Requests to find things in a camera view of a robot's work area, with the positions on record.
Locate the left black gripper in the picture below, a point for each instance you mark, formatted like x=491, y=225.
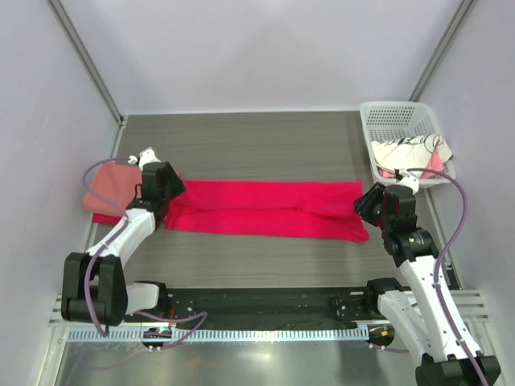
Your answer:
x=177, y=185

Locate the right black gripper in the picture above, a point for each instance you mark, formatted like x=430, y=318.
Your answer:
x=364, y=204

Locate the crimson red t shirt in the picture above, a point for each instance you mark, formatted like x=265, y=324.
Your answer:
x=313, y=210

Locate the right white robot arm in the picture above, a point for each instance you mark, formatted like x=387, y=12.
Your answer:
x=441, y=346

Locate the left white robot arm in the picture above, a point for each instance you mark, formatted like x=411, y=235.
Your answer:
x=94, y=286

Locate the folded salmon pink t shirt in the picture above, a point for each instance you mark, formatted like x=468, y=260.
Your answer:
x=113, y=189

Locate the white printed t shirt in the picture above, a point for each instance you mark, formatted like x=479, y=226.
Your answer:
x=410, y=152

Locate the pink t shirt in basket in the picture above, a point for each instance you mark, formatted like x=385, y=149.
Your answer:
x=435, y=163

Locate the white perforated plastic basket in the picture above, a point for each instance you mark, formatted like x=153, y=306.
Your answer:
x=388, y=120

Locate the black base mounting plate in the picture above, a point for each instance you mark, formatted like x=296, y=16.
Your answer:
x=271, y=309

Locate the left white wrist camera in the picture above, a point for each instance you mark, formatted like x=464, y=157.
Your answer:
x=145, y=157

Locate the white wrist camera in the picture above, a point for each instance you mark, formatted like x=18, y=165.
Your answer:
x=407, y=179
x=145, y=157

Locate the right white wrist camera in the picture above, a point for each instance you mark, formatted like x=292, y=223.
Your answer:
x=407, y=179

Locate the slotted grey cable duct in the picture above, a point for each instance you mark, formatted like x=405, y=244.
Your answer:
x=161, y=334

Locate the left aluminium frame post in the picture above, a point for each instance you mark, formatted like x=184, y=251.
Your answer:
x=85, y=58

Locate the aluminium frame post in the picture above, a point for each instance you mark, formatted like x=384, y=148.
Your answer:
x=451, y=31
x=85, y=58

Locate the right aluminium frame post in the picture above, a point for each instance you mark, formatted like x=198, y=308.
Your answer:
x=451, y=31

